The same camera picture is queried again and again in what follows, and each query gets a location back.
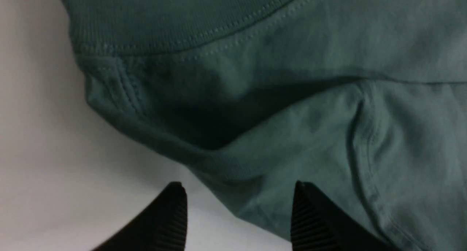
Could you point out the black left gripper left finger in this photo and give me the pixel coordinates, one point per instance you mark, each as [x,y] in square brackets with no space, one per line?
[161,226]

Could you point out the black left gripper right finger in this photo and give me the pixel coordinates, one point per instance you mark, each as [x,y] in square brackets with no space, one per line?
[318,224]

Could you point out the green long-sleeve shirt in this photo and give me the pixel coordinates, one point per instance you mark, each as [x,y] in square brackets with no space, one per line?
[366,99]

